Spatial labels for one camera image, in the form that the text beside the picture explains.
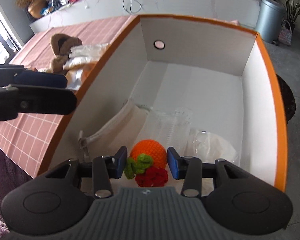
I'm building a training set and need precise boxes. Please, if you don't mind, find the beige fabric pouch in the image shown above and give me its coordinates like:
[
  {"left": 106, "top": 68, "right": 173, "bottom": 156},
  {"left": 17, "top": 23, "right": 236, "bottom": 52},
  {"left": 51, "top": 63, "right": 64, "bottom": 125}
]
[{"left": 78, "top": 99, "right": 149, "bottom": 162}]

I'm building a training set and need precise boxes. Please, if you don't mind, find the orange crochet fruit toy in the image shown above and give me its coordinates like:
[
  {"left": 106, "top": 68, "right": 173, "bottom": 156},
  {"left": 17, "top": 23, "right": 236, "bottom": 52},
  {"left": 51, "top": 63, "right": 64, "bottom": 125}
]
[{"left": 124, "top": 139, "right": 168, "bottom": 187}]

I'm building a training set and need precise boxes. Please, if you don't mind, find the clear plastic bag with ribbon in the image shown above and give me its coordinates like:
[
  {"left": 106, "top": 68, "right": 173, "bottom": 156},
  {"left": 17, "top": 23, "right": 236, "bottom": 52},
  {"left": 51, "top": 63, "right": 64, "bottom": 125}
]
[{"left": 142, "top": 107, "right": 241, "bottom": 164}]

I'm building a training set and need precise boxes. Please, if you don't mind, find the white mesh cloth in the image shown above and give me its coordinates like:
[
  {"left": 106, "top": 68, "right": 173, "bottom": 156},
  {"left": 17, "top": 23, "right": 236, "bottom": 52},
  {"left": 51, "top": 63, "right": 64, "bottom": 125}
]
[{"left": 65, "top": 69, "right": 83, "bottom": 91}]

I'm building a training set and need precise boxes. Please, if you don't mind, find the brown crochet bunny toy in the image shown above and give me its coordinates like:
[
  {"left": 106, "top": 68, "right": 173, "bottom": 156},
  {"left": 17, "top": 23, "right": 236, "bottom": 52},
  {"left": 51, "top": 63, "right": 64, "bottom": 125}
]
[{"left": 50, "top": 33, "right": 83, "bottom": 74}]

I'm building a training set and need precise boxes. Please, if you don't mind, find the white folded plastic bag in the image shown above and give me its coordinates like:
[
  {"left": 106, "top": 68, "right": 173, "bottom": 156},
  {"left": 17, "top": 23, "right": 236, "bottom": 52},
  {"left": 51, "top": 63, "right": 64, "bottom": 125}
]
[{"left": 63, "top": 43, "right": 110, "bottom": 70}]

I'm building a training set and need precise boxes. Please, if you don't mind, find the golden vase with dried flowers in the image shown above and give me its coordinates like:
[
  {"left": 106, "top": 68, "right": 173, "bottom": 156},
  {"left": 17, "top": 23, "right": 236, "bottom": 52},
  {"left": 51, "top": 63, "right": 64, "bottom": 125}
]
[{"left": 15, "top": 0, "right": 47, "bottom": 19}]

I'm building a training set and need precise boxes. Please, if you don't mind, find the orange white cardboard box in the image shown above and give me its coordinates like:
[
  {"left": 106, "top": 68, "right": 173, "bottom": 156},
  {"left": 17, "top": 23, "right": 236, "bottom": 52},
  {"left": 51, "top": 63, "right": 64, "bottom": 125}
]
[{"left": 38, "top": 15, "right": 288, "bottom": 190}]

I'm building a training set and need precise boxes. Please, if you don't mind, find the white marble tv console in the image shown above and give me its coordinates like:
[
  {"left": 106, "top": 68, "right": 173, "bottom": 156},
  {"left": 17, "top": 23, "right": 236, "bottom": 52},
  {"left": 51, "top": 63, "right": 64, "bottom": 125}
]
[{"left": 30, "top": 0, "right": 260, "bottom": 33}]

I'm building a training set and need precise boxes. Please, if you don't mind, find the woven basket bag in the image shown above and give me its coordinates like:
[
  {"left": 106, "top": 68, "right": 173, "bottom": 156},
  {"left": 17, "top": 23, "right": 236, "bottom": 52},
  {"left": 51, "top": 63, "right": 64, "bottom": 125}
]
[{"left": 278, "top": 20, "right": 293, "bottom": 46}]

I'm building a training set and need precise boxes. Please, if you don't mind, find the grey metal trash can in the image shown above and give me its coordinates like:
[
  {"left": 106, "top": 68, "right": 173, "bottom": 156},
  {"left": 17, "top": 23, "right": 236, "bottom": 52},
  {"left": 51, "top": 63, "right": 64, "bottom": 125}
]
[{"left": 255, "top": 0, "right": 286, "bottom": 43}]

